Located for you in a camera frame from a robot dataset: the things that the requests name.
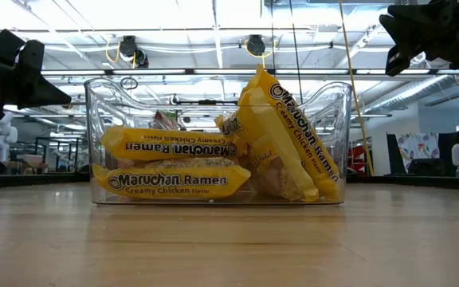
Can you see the black metal rack frame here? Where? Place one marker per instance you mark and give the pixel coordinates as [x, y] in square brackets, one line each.
[64, 151]

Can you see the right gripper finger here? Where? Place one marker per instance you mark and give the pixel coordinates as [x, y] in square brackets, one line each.
[409, 24]

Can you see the black office chair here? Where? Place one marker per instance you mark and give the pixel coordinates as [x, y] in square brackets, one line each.
[426, 166]

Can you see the silver ceiling air duct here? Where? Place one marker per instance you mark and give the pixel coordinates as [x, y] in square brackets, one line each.
[413, 93]

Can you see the black desk monitor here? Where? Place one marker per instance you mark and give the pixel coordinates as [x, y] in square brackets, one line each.
[446, 147]

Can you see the small black ceiling reel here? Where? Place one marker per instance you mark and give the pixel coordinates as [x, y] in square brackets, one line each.
[173, 100]

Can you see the red fabric partition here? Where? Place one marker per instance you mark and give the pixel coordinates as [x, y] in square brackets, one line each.
[359, 159]

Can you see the white robot figure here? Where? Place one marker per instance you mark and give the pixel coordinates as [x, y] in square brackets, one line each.
[2, 135]

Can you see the floral patterned cloth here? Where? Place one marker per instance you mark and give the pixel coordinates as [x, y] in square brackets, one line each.
[417, 147]

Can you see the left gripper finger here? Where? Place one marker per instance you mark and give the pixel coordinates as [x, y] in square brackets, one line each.
[48, 95]

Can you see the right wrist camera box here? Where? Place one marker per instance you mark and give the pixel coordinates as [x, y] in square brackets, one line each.
[397, 65]

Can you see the clear plastic bin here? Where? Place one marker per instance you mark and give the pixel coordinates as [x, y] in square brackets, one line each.
[343, 119]

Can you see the long ceiling light rail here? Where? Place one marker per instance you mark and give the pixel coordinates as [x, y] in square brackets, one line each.
[134, 72]

